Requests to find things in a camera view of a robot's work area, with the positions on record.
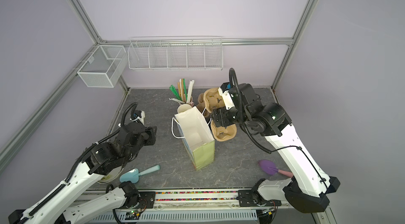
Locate single brown pulp cup carrier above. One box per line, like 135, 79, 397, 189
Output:
202, 88, 237, 142

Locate white green paper bag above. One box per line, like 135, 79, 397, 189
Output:
171, 107, 215, 170

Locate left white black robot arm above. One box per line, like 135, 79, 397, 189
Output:
8, 102, 157, 224

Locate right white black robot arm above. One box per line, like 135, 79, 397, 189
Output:
210, 69, 340, 213

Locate teal plastic scoop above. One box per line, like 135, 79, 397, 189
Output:
119, 165, 160, 184

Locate brown pulp cup carriers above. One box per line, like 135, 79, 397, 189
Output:
197, 93, 210, 118

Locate potted green plant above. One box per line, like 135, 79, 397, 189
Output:
97, 166, 123, 184

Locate pink straw holder cup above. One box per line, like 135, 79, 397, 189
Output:
186, 96, 194, 106

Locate white wrapped straw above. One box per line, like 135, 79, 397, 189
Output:
187, 80, 195, 97

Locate stack of paper cups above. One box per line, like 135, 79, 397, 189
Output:
177, 104, 192, 114

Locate green wrapped straw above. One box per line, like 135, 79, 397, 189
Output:
169, 85, 182, 101
182, 78, 187, 102

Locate brown wrapped straw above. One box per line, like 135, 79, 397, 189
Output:
177, 79, 184, 101

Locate purple pink spatula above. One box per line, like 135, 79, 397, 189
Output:
258, 160, 294, 178

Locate long white wire basket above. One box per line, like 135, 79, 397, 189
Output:
127, 36, 224, 71

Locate small white wire basket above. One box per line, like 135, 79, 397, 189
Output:
78, 45, 128, 88

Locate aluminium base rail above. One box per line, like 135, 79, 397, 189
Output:
75, 186, 331, 213

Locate white ribbed cable duct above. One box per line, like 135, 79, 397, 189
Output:
85, 210, 259, 224

